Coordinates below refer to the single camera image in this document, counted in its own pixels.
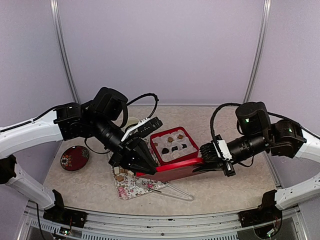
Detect aluminium frame post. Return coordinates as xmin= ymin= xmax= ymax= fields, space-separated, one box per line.
xmin=49 ymin=0 xmax=81 ymax=104
xmin=243 ymin=0 xmax=272 ymax=103

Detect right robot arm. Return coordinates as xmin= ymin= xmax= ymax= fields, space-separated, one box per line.
xmin=193 ymin=101 xmax=320 ymax=227

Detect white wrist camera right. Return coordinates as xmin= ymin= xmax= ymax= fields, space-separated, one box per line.
xmin=217 ymin=140 xmax=233 ymax=161

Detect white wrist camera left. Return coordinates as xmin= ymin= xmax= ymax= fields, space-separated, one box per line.
xmin=121 ymin=116 xmax=163 ymax=142

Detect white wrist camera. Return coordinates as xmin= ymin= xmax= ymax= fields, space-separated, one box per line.
xmin=217 ymin=140 xmax=233 ymax=161
xmin=121 ymin=116 xmax=163 ymax=142

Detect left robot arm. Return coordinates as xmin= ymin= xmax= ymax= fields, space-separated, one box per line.
xmin=0 ymin=87 xmax=163 ymax=228

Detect red box with paper cups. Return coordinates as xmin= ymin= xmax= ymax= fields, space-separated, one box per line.
xmin=149 ymin=126 xmax=199 ymax=166

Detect red floral vase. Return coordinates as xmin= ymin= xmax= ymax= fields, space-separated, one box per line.
xmin=60 ymin=145 xmax=90 ymax=172

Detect metal tongs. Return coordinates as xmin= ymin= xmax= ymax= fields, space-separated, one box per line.
xmin=137 ymin=183 xmax=195 ymax=202

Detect white ribbed ceramic mug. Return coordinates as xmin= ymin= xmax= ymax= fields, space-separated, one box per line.
xmin=123 ymin=117 xmax=140 ymax=132

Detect right aluminium frame post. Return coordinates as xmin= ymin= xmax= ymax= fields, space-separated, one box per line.
xmin=243 ymin=0 xmax=272 ymax=103

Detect left aluminium frame post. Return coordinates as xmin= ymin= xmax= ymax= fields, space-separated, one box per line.
xmin=49 ymin=0 xmax=81 ymax=104

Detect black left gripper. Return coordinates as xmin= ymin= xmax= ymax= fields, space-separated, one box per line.
xmin=91 ymin=114 xmax=159 ymax=176

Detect dark round chocolate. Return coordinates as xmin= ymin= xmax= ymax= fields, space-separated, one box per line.
xmin=161 ymin=148 xmax=170 ymax=155

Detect dark heart chocolate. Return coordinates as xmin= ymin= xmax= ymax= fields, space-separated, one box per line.
xmin=171 ymin=146 xmax=178 ymax=152

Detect floral rectangular tray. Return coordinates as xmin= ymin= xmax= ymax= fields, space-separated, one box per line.
xmin=111 ymin=166 xmax=166 ymax=200

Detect white rectangular chocolate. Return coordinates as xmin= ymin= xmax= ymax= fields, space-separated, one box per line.
xmin=172 ymin=152 xmax=181 ymax=159

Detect aluminium front rail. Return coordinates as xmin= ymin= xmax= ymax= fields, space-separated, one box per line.
xmin=17 ymin=207 xmax=308 ymax=240

